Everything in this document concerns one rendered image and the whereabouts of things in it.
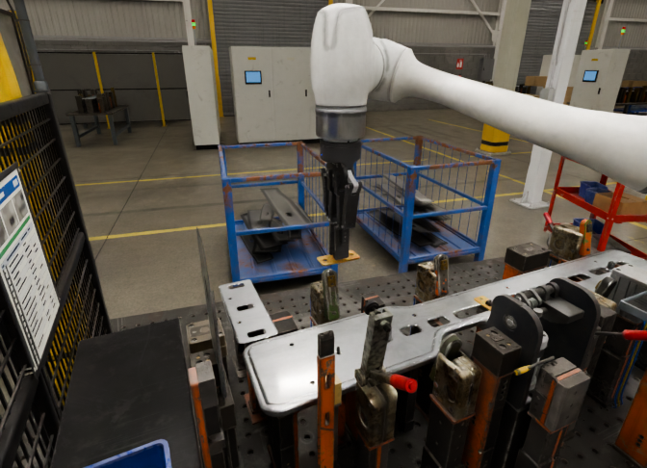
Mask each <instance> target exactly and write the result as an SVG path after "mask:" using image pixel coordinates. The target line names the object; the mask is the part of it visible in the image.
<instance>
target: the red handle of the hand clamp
mask: <svg viewBox="0 0 647 468"><path fill-rule="evenodd" d="M369 378H372V379H375V380H378V381H381V382H384V383H387V384H390V385H392V386H393V387H395V388H398V389H400V390H402V391H405V392H408V393H414V392H415V391H416V390H417V387H418V384H417V381H416V380H415V379H414V378H410V377H404V376H401V375H397V374H393V375H392V374H389V373H385V372H382V371H379V370H376V369H372V370H370V373H369Z"/></svg>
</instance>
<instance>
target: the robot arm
mask: <svg viewBox="0 0 647 468"><path fill-rule="evenodd" d="M310 69H311V84H312V90H313V93H314V96H315V103H316V108H315V112H316V135H317V136H318V137H319V138H322V139H320V158H321V159H322V160H323V161H325V162H327V163H326V168H322V169H321V176H322V180H323V205H324V214H325V216H326V217H328V221H329V254H330V255H333V252H334V259H335V260H340V259H344V258H349V229H350V228H354V227H355V224H356V216H357V208H358V200H359V194H360V191H361V189H362V182H361V181H358V182H356V180H355V178H354V175H355V171H354V165H353V164H354V163H355V162H356V161H358V160H359V159H360V156H361V140H360V139H359V138H362V137H364V136H365V130H366V112H367V108H366V105H367V99H371V100H379V101H387V102H393V103H396V102H397V101H398V100H400V99H402V98H404V97H408V96H411V97H418V98H423V99H426V100H429V101H433V102H436V103H439V104H442V105H444V106H447V107H449V108H451V109H453V110H456V111H458V112H460V113H461V114H464V115H466V116H468V117H472V118H474V119H476V120H478V121H481V122H483V123H485V124H487V125H490V126H492V127H494V128H496V129H499V130H501V131H503V132H506V133H507V134H509V135H512V136H514V137H516V138H519V139H521V140H524V141H526V142H529V143H533V144H535V145H538V146H541V147H543V148H546V149H548V150H551V151H553V152H554V153H557V154H559V155H562V156H564V157H566V158H569V159H571V160H573V161H575V162H578V163H580V164H582V165H584V166H586V167H588V168H591V169H594V170H596V171H598V172H600V173H601V174H603V175H605V176H607V177H609V178H611V179H613V180H615V181H617V182H618V183H620V184H622V185H624V186H626V187H628V188H630V189H632V190H634V191H637V192H639V193H642V194H644V195H647V117H646V116H635V115H625V114H616V113H608V112H600V111H593V110H587V109H582V108H577V107H572V106H567V105H563V104H558V103H555V102H551V101H547V100H544V99H540V98H536V97H533V96H529V95H526V94H522V93H519V92H516V91H509V90H506V89H502V88H498V87H495V86H491V85H487V84H484V83H481V82H477V81H474V80H470V79H466V78H463V77H459V76H456V75H452V74H450V73H447V72H444V71H441V70H438V69H435V68H432V67H429V66H427V65H423V64H421V63H420V62H418V61H417V60H416V58H415V56H414V54H413V51H412V49H410V48H407V47H405V46H402V45H400V44H397V43H395V42H393V41H391V40H389V39H379V38H373V30H372V26H371V22H370V19H369V17H368V14H367V12H366V10H365V8H364V7H362V6H358V5H354V4H349V3H337V4H332V5H329V6H327V7H325V8H323V9H321V10H320V11H319V12H318V14H317V17H316V20H315V24H314V29H313V34H312V40H311V54H310Z"/></svg>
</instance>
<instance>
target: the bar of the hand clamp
mask: <svg viewBox="0 0 647 468"><path fill-rule="evenodd" d="M377 309H378V303H377V302H376V301H375V300H370V301H368V302H367V303H366V304H365V305H364V308H363V310H364V312H365V313H366V314H367V315H369V320H368V325H367V331H366V337H365V343H364V349H363V354H362V360H361V366H360V369H361V370H362V371H363V373H364V375H365V379H366V382H365V385H367V384H368V378H369V373H370V370H372V369H376V370H379V371H382V366H383V361H384V356H385V352H386V347H387V343H388V338H389V333H390V330H391V323H392V319H393V314H392V313H391V312H390V311H389V310H388V309H387V308H383V311H382V313H381V312H380V311H379V310H377Z"/></svg>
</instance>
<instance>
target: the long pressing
mask: <svg viewBox="0 0 647 468"><path fill-rule="evenodd" d="M594 261H595V262H594ZM609 261H613V262H614V263H615V264H616V263H619V262H622V263H625V264H631V265H634V266H636V267H639V268H641V269H643V270H645V271H647V260H644V259H642V258H639V257H637V256H634V255H631V254H629V253H627V252H624V251H621V250H616V249H609V250H605V251H602V252H598V253H595V254H591V255H588V256H585V257H582V258H578V259H575V260H571V261H568V262H564V263H561V264H557V265H553V266H551V267H547V268H544V269H540V270H537V271H533V272H530V273H524V274H520V275H517V276H513V277H511V278H507V279H504V280H500V281H496V282H493V283H489V284H486V285H482V286H479V287H476V288H473V289H469V290H466V291H462V292H459V293H455V294H452V295H448V296H445V297H442V298H438V299H432V300H429V301H425V302H422V303H418V304H415V305H411V306H385V307H381V308H378V309H377V310H379V311H380V312H381V313H382V311H383V308H387V309H388V310H389V311H390V312H391V313H392V314H393V319H392V323H391V326H392V340H391V341H390V342H388V343H387V347H386V352H385V356H384V361H383V365H384V367H385V369H386V373H389V374H392V375H393V374H397V375H401V374H404V373H406V372H409V371H412V370H415V369H417V368H420V367H423V366H426V365H427V364H430V363H433V362H434V360H435V358H436V355H437V353H438V351H439V348H440V345H441V342H442V339H443V338H444V337H446V336H448V335H450V334H452V333H457V332H459V331H462V330H465V329H468V328H471V327H474V326H477V325H486V323H487V321H488V318H489V316H490V312H491V311H489V310H488V309H487V308H486V309H487V310H488V311H485V312H482V313H479V314H476V315H473V316H470V317H467V318H464V319H458V318H457V317H456V316H455V315H454V314H453V313H456V312H460V311H463V310H466V309H469V308H473V307H476V306H479V305H481V304H479V303H478V302H476V301H475V300H474V298H477V297H480V296H485V297H487V298H488V299H491V300H492V301H493V299H494V297H496V296H499V295H502V294H508V295H511V296H513V295H515V294H516V293H519V292H521V293H523V292H526V290H528V289H535V288H536V287H537V286H540V285H546V284H547V283H549V282H550V281H551V280H552V279H554V278H557V277H565V278H568V279H569V277H573V276H576V275H579V274H583V275H585V276H587V277H589V278H588V279H586V280H582V281H579V282H576V283H578V284H580V285H582V286H583V287H585V288H586V289H589V290H591V291H593V292H594V291H595V290H596V289H595V287H596V285H597V284H598V282H599V281H600V280H603V279H604V278H605V277H606V276H610V274H611V271H612V270H610V269H607V268H606V266H607V265H608V262H609ZM598 269H606V270H608V271H609V273H603V274H600V275H596V274H594V273H590V272H591V271H594V270H598ZM506 287H508V288H506ZM481 306H482V305H481ZM413 315H416V316H413ZM438 318H445V319H446V320H447V321H449V323H448V324H445V325H440V326H437V327H434V326H431V325H430V324H429V323H428V321H432V320H435V319H438ZM368 320H369V315H367V314H366V313H365V312H364V313H360V314H357V315H353V316H350V317H346V318H343V319H340V320H336V321H332V322H329V323H325V324H322V325H315V326H312V327H308V328H305V329H302V330H298V331H295V332H291V333H287V334H284V335H280V336H276V337H273V338H270V339H267V340H263V341H259V342H256V343H253V344H251V345H249V346H247V347H246V348H245V350H244V352H243V360H244V362H245V365H246V370H247V373H248V376H249V378H250V381H251V384H252V387H253V390H254V393H255V396H256V398H257V401H258V403H259V406H260V408H261V410H262V411H263V412H264V413H265V414H266V415H268V416H271V417H283V416H286V415H289V414H292V413H295V412H298V411H300V410H302V409H305V408H308V407H310V406H313V405H316V404H318V393H317V354H318V334H319V333H322V332H326V331H329V330H333V332H334V353H335V373H336V375H337V376H338V378H339V379H340V380H341V381H342V396H343V395H345V394H347V393H350V392H353V391H356V378H355V377H354V370H355V369H357V368H360V366H361V360H362V354H363V349H364V343H365V337H366V331H367V325H368ZM411 326H416V327H418V328H419V329H420V330H421V332H419V333H416V334H412V335H409V336H406V335H404V334H403V333H402V332H401V330H402V329H404V328H408V327H411ZM290 344H294V345H293V346H290ZM338 346H339V347H340V354H336V349H337V347H338ZM311 381H314V382H315V384H310V382H311Z"/></svg>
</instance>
